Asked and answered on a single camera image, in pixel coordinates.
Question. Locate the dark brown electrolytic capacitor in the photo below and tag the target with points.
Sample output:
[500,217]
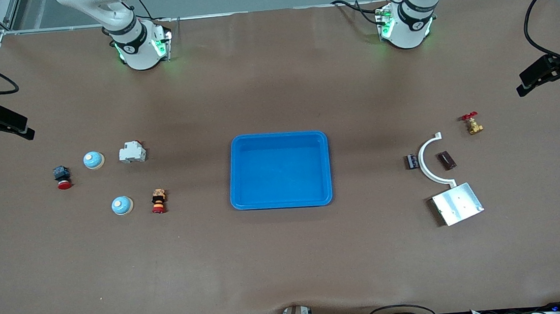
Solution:
[447,160]

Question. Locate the brown table cover sheet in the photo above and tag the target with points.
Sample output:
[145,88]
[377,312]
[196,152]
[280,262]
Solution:
[287,255]

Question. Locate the white circuit breaker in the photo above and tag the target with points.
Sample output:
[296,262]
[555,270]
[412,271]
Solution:
[132,154]

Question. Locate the blue plastic tray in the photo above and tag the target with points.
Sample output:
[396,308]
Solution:
[281,176]

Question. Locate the white curved bracket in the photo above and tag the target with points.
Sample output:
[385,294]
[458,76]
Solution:
[420,162]

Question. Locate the blue bell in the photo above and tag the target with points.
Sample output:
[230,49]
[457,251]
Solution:
[122,206]
[93,160]

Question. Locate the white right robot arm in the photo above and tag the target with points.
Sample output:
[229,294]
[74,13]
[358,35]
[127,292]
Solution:
[136,44]

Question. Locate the aluminium plate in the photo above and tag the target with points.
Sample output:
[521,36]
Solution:
[458,204]

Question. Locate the orange red push button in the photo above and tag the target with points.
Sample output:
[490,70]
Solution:
[159,200]

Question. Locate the black red emergency button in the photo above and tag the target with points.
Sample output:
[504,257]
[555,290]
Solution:
[62,174]

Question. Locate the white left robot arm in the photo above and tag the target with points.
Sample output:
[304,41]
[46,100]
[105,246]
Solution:
[413,24]

